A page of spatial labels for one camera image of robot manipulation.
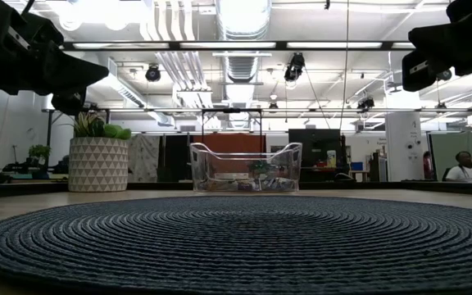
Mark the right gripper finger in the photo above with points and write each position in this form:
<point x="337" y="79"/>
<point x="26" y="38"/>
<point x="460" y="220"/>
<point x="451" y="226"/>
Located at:
<point x="418" y="73"/>

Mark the black ceiling spotlight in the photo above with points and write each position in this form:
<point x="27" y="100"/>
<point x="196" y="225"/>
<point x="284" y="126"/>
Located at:
<point x="152" y="73"/>
<point x="273" y="105"/>
<point x="366" y="102"/>
<point x="294" y="66"/>
<point x="445" y="75"/>

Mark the person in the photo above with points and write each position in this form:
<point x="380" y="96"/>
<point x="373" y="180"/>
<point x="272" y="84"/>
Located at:
<point x="465" y="170"/>

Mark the white round column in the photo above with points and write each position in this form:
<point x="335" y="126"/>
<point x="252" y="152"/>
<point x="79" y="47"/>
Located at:
<point x="404" y="147"/>

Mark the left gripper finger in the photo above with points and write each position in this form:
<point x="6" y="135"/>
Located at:
<point x="72" y="73"/>

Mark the potted succulent white patterned pot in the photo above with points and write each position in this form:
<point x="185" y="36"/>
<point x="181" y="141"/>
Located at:
<point x="98" y="164"/>

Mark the small green potted plant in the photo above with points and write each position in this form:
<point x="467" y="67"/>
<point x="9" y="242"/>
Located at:
<point x="39" y="151"/>

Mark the black monitor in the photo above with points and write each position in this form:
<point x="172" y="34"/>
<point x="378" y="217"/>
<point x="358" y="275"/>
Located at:
<point x="314" y="141"/>

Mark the black overhead light beam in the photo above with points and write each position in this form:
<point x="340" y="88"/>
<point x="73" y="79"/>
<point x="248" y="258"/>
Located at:
<point x="260" y="45"/>

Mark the grey-green partition panel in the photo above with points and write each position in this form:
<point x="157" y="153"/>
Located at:
<point x="445" y="147"/>

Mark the round dark blue woven placemat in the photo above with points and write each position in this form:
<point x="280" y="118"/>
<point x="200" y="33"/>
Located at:
<point x="236" y="254"/>

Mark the tall dark red object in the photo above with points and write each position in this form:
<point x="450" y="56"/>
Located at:
<point x="427" y="164"/>

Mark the clear plastic bin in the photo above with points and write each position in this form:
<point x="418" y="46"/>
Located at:
<point x="203" y="164"/>

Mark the small blue box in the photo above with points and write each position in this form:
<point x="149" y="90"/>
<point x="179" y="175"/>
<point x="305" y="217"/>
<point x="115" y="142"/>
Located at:
<point x="357" y="165"/>

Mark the silver ventilation duct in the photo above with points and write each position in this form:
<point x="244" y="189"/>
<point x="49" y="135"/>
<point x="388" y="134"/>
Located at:
<point x="242" y="20"/>

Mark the white patterned cloth cover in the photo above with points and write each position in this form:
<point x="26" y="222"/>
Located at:
<point x="143" y="157"/>

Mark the black background robot arm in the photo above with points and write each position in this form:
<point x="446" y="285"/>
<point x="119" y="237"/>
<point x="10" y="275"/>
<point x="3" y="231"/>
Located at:
<point x="14" y="167"/>

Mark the white rectangular ceiling duct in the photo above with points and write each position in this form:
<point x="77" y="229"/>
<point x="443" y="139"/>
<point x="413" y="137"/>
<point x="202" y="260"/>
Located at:
<point x="129" y="94"/>

